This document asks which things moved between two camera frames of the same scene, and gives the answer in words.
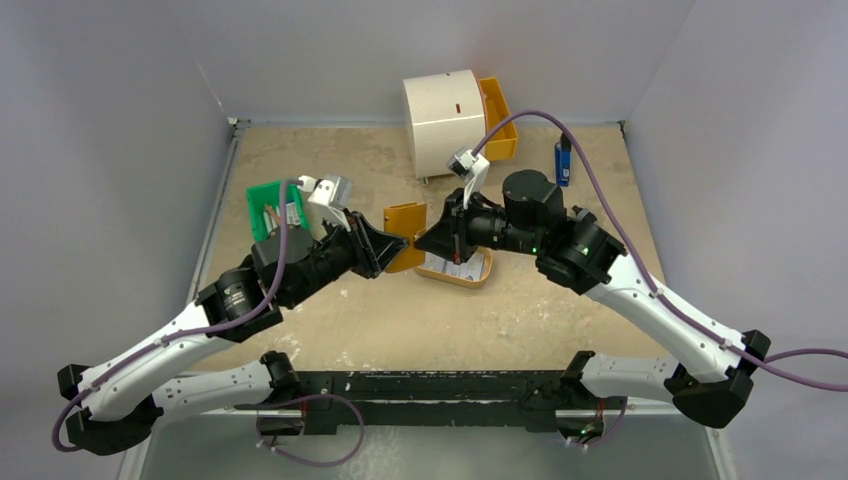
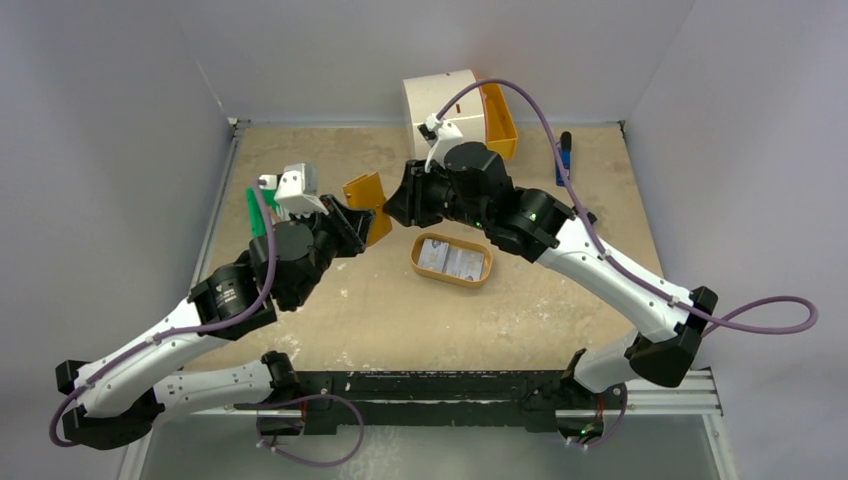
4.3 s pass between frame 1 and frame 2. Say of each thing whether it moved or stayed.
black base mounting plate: stayed
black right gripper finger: moved
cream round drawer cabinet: stayed
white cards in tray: stayed
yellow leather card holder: moved
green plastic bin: stayed
